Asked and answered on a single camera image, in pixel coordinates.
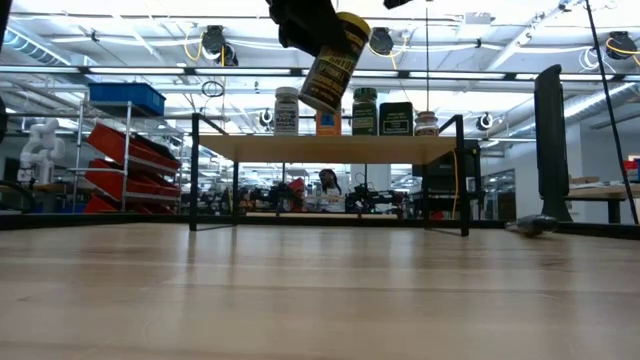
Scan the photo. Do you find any thin hanging cord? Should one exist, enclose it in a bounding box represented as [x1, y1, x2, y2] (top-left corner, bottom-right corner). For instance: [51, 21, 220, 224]
[424, 7, 430, 114]

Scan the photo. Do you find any white-lid bagel seasoning jar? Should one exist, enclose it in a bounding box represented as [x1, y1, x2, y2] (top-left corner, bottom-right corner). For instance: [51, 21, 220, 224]
[273, 86, 300, 137]

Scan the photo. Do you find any green-lid oregano jar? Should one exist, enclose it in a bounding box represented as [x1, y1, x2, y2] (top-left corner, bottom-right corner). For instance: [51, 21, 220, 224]
[351, 87, 379, 137]

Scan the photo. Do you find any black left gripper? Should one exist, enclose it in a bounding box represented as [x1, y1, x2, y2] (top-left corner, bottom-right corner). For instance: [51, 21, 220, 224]
[267, 0, 351, 57]

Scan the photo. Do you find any metal bin rack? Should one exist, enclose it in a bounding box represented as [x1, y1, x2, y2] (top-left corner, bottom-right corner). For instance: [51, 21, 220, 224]
[72, 99, 184, 215]

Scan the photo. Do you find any tall black panel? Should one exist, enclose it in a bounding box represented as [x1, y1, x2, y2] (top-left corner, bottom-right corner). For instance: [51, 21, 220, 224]
[533, 63, 574, 224]

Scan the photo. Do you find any yellow hanging cable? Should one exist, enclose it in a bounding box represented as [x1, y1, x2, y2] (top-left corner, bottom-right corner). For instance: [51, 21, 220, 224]
[451, 148, 460, 220]

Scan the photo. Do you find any orange black-lid spice bottle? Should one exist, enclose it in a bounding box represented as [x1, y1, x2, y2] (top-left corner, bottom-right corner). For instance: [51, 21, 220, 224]
[315, 108, 343, 137]

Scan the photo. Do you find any black hanging cable loop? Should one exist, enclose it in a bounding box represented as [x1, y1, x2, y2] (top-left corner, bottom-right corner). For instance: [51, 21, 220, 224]
[201, 79, 225, 99]

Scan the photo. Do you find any blue storage bin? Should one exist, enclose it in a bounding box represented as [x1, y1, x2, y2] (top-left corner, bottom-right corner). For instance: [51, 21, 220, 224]
[88, 82, 167, 117]

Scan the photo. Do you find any small cork-lid spice jar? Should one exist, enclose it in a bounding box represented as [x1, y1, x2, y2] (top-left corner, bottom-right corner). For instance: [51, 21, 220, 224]
[414, 110, 440, 137]

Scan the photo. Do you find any green black pepper tin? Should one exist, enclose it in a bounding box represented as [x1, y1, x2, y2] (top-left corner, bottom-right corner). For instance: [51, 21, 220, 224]
[378, 101, 415, 137]

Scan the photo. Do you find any red storage bin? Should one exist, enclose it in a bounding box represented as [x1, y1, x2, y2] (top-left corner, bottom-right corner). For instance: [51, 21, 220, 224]
[83, 194, 166, 215]
[83, 158, 181, 201]
[87, 123, 182, 171]

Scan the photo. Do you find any wooden workbench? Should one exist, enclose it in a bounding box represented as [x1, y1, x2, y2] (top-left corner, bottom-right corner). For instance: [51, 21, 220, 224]
[569, 182, 640, 225]

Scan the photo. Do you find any yellow-lid chili onion bottle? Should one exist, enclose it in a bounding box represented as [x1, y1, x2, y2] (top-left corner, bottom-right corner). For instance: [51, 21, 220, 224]
[298, 11, 372, 115]

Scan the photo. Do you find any wooden shelf with black legs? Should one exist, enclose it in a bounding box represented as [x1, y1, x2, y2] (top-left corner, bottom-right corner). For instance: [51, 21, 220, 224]
[188, 112, 472, 238]

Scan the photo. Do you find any person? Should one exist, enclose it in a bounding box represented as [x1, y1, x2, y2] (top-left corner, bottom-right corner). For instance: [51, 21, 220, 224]
[314, 168, 347, 214]

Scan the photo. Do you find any black aluminium table frame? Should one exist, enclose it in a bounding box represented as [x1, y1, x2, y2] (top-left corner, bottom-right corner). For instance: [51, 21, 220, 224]
[0, 212, 640, 240]

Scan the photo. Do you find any thin black slanted rod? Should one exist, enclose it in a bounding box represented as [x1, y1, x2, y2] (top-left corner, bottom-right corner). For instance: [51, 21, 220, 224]
[583, 0, 640, 226]

